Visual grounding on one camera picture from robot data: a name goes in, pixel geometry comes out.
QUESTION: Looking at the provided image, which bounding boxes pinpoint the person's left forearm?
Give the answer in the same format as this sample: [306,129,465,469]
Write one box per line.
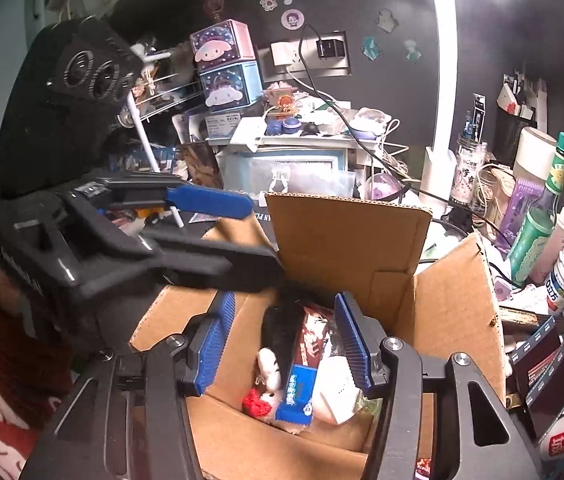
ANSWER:
[0,280,79,431]

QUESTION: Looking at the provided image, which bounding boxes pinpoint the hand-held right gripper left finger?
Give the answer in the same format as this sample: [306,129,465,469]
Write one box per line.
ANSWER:
[19,290,237,480]

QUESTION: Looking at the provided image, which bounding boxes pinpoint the white cat plush red bow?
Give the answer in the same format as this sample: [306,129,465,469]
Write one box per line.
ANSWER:
[242,387,287,419]

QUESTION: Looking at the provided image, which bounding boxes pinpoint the blue candy packet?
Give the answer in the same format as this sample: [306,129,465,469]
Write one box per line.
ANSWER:
[276,364,319,424]

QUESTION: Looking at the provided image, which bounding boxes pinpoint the stack of blue card packs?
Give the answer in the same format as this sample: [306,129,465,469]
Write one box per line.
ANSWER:
[109,145,177,174]

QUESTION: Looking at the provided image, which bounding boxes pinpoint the wall outlet panel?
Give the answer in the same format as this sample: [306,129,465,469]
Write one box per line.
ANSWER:
[269,31,351,77]

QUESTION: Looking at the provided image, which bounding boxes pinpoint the white wire rack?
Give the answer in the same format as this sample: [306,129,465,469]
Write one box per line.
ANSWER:
[112,42,199,229]

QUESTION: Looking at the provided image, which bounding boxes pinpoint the pale blue round pouch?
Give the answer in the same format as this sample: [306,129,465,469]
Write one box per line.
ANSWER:
[352,107,393,141]

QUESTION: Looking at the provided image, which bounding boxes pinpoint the labelled clear jar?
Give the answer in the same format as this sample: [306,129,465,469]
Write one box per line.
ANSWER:
[454,135,488,206]

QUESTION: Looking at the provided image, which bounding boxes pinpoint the red character spring figure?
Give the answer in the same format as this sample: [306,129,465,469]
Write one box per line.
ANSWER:
[202,0,228,24]

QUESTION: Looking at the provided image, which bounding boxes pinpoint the purple package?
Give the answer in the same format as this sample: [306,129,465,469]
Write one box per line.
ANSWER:
[499,177,545,256]

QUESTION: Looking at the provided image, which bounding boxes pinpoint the black fluffy plush toy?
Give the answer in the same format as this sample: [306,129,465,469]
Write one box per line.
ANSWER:
[261,285,313,361]

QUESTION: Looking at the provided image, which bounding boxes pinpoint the white paper roll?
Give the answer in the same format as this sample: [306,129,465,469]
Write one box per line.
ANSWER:
[514,127,557,184]

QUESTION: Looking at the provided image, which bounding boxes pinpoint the cardboard box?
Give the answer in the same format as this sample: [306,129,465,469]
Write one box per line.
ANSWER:
[129,192,507,480]

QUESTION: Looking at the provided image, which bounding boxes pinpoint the orange haired figurine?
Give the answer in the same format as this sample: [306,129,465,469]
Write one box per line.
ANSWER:
[264,85,297,116]

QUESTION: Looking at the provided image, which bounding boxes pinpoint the pink round bun packet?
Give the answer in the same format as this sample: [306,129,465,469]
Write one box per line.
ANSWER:
[312,355,381,424]

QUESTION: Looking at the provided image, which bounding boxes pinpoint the pink cartoon box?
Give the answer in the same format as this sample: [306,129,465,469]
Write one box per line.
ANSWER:
[189,20,257,74]

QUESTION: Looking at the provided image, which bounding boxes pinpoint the pale character sticker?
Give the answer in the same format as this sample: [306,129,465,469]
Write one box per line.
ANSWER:
[376,9,400,34]

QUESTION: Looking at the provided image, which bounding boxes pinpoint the brown chocolate bar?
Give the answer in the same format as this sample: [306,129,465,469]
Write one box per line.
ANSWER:
[289,305,337,367]

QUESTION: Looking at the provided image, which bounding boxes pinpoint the blue round figurines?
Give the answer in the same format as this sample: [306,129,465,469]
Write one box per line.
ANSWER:
[267,116,303,136]

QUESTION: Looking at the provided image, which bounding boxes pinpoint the acrylic picture stand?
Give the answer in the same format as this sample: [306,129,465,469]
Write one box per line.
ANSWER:
[177,141,225,191]

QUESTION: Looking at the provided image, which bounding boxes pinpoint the green glass bottle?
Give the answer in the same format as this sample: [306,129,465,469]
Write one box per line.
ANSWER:
[509,132,564,284]

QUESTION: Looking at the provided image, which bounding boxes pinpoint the clear gift bag with bow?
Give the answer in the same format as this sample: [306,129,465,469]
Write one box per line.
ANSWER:
[214,146,360,226]

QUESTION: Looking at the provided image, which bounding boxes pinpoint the black mesh pen holder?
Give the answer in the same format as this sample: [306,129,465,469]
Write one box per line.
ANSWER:
[492,75,547,162]

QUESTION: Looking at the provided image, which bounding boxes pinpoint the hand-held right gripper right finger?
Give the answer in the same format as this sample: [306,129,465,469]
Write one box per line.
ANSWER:
[334,291,545,480]

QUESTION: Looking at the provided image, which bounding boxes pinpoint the blue cartoon box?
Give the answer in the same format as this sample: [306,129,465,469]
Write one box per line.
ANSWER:
[199,60,263,111]

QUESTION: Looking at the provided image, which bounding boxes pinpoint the small white box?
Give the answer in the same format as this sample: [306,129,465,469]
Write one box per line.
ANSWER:
[230,119,267,154]

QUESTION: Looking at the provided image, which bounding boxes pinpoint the small white plush charm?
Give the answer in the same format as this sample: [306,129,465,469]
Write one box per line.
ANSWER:
[256,347,283,391]

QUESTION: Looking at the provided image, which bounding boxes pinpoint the dark striped box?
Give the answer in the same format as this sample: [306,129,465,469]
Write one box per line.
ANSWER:
[504,310,564,442]

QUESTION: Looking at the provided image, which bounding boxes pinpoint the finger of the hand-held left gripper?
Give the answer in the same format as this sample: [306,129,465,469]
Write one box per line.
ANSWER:
[94,172,255,221]
[139,229,285,294]

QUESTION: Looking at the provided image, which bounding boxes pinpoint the black charger plug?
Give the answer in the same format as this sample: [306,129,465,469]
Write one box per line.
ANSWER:
[316,39,343,60]

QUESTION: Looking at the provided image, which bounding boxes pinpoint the white desk lamp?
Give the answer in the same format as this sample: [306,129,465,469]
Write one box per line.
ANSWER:
[419,0,532,206]

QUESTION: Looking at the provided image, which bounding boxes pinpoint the white pump bottle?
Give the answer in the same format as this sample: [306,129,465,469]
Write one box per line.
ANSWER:
[532,187,564,284]

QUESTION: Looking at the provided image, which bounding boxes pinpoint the black cable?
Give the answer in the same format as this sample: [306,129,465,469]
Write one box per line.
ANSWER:
[298,24,512,281]

